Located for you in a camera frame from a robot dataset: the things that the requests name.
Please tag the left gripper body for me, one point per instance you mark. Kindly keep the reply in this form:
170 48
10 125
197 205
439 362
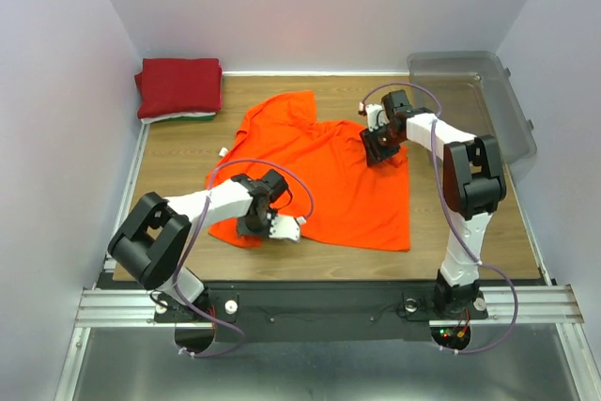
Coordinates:
254 226

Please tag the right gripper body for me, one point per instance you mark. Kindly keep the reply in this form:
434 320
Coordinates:
381 142

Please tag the orange t shirt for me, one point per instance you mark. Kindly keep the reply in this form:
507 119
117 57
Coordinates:
348 202

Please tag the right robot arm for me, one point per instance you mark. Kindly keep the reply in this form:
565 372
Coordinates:
469 177

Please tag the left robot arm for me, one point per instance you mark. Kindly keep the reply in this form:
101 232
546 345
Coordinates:
150 242

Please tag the clear plastic bin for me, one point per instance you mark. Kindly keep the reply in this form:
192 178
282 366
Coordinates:
476 96

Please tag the folded green t shirt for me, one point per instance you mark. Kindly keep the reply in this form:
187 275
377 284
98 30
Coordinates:
196 116

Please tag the folded white t shirt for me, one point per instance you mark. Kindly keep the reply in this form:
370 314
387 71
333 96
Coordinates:
172 117

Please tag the folded red t shirt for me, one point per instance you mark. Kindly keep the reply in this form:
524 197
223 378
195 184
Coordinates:
179 85

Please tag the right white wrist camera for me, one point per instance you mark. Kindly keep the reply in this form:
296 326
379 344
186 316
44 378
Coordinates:
375 115

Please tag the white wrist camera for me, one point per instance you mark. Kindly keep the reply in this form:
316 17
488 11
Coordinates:
375 115
284 227

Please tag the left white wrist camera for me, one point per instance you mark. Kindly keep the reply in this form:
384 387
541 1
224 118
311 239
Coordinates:
284 227

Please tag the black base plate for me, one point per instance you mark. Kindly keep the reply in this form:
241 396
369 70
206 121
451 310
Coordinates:
319 311

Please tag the aluminium rail frame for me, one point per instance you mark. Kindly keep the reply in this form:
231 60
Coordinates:
119 351

